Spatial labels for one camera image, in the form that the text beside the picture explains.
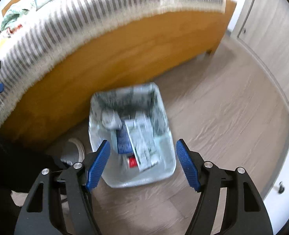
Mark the room door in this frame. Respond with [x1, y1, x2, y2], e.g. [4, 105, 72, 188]
[262, 110, 289, 201]

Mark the green floral blanket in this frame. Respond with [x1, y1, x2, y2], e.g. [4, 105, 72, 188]
[1, 0, 37, 31]

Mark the checkered cloth with lace edge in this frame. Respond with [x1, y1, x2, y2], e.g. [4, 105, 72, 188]
[0, 0, 227, 133]

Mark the grey white shoe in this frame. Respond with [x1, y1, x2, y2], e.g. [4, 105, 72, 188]
[60, 138, 86, 163]

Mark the white green milk carton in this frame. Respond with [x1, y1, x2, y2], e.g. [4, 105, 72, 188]
[124, 117, 161, 172]

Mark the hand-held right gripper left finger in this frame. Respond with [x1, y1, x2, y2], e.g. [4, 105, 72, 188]
[14, 139, 111, 235]

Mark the wooden bed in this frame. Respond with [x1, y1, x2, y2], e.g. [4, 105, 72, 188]
[0, 0, 238, 150]

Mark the white tissue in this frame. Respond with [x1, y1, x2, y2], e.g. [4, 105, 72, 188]
[102, 111, 123, 130]

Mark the bin with printed plastic bag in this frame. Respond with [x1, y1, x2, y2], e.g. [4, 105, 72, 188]
[89, 83, 177, 188]

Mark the built-in wardrobe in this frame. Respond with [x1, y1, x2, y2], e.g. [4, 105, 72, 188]
[229, 0, 289, 108]

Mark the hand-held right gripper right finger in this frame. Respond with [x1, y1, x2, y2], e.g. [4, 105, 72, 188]
[176, 139, 274, 235]

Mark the blue box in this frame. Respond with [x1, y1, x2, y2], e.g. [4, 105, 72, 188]
[116, 128, 134, 155]

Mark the red snack packet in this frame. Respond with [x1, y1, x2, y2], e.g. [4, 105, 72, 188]
[128, 155, 138, 169]

